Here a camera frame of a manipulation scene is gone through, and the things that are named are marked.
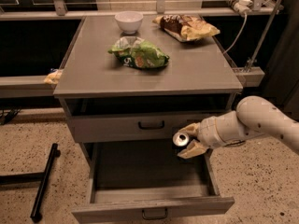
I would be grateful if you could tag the grey drawer cabinet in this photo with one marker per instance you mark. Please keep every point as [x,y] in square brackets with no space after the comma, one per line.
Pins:
[94,82]

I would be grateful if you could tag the grey metal ledge rail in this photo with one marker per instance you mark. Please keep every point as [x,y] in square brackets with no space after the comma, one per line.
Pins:
[27,86]

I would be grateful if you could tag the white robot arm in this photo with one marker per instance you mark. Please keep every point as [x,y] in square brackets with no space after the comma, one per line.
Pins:
[254,117]

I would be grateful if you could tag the dark grey cabinet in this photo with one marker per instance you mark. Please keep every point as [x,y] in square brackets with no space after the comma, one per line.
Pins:
[281,83]

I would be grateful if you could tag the open grey middle drawer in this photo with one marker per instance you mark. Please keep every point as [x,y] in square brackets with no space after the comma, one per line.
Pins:
[147,180]

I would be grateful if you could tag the black metal stand leg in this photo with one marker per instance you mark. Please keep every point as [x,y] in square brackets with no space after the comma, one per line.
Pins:
[41,177]

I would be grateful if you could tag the grey top drawer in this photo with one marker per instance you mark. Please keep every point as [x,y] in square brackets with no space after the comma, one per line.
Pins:
[130,127]

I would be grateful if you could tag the blue pepsi can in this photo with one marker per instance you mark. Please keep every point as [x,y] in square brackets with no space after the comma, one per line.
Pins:
[181,139]

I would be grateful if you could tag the green chip bag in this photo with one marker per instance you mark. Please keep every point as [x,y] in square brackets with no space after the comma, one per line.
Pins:
[136,52]

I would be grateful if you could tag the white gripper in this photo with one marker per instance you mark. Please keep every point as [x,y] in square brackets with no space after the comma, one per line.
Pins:
[209,132]

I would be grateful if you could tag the white ceramic bowl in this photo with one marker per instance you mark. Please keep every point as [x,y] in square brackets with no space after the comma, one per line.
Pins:
[129,21]

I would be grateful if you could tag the brown yellow chip bag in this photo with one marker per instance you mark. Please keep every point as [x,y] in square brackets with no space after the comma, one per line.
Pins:
[186,28]

